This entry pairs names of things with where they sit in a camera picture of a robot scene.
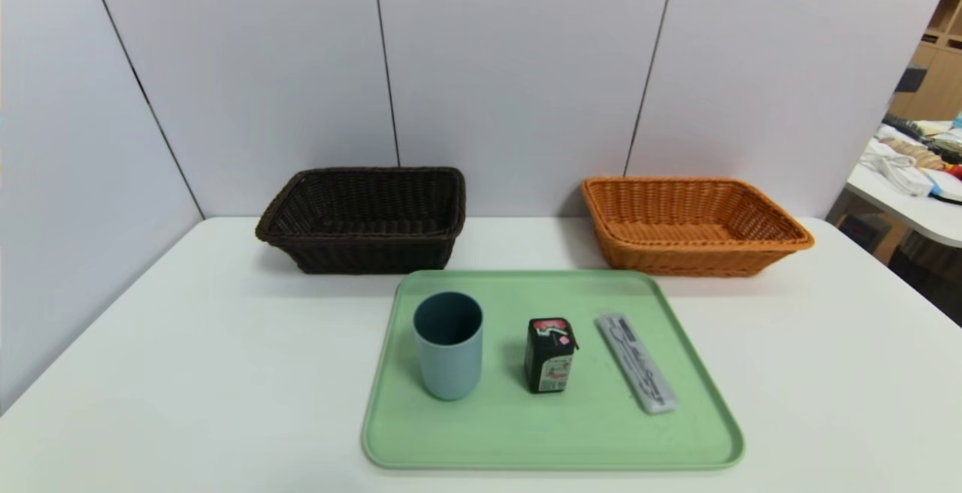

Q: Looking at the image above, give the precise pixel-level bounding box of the blue plastic cup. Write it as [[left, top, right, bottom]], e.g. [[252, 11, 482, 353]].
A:
[[413, 292, 484, 401]]

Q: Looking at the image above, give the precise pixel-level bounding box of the small black food carton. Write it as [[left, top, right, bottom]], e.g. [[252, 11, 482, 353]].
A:
[[524, 317, 579, 395]]

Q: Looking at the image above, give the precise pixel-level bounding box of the clear plastic cutlery case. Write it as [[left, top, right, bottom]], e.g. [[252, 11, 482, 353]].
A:
[[596, 313, 678, 416]]

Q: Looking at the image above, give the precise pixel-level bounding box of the dark brown wicker basket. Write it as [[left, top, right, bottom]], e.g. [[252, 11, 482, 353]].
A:
[[255, 167, 467, 275]]

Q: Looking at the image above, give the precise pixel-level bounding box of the orange wicker basket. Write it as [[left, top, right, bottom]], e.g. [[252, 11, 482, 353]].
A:
[[580, 176, 815, 277]]

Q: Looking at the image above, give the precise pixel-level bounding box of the green plastic tray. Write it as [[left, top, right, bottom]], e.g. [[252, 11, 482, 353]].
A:
[[362, 269, 746, 471]]

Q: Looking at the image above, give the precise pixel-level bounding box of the brown cardboard box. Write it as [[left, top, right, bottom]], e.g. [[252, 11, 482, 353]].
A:
[[836, 211, 910, 265]]

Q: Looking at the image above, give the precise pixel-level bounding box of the white crumpled cloth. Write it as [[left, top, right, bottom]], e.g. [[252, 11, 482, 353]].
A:
[[861, 138, 936, 197]]

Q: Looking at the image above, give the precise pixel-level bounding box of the white background table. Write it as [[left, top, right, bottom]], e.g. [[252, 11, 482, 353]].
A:
[[846, 121, 962, 248]]

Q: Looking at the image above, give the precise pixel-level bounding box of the beige knitted cloth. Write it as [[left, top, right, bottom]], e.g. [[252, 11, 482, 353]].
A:
[[881, 137, 948, 171]]

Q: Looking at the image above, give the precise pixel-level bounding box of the wooden shelf unit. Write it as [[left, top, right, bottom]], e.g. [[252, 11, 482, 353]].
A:
[[889, 0, 962, 122]]

